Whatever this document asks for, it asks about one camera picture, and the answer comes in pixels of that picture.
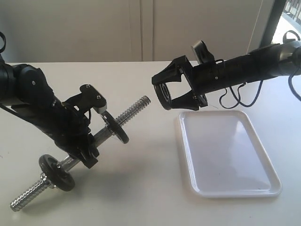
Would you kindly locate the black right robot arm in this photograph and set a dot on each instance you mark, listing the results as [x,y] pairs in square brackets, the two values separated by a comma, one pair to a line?
[272,61]

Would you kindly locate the white plastic tray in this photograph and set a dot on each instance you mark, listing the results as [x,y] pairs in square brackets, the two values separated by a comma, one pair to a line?
[224,157]

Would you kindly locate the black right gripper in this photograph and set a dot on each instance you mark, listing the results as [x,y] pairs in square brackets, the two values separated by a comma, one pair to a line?
[202,79]

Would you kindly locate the chrome spinlock collar nut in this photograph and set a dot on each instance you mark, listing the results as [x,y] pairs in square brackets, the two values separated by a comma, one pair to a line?
[47,181]

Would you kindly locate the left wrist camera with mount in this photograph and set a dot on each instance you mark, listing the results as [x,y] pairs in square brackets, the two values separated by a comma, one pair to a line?
[88,98]

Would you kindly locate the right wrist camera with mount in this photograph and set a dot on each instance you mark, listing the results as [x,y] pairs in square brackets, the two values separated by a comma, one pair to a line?
[202,54]

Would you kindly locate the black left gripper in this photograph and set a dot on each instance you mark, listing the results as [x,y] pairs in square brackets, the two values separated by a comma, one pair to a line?
[70,131]

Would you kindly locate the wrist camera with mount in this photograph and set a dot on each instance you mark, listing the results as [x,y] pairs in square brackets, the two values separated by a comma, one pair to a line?
[88,98]
[202,54]

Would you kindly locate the black weight plate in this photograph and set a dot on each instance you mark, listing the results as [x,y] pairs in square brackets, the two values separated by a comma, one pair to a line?
[55,173]
[163,95]

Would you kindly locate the black weight plate far end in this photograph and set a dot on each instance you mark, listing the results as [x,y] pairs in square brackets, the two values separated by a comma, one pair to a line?
[114,127]

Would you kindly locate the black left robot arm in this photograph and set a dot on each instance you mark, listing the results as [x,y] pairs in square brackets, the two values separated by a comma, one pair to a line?
[25,93]

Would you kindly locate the chrome threaded dumbbell bar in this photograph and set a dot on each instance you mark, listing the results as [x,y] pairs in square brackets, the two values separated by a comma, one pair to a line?
[71,161]

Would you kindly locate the dark window frame post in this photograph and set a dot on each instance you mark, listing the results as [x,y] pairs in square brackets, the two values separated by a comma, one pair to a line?
[273,19]

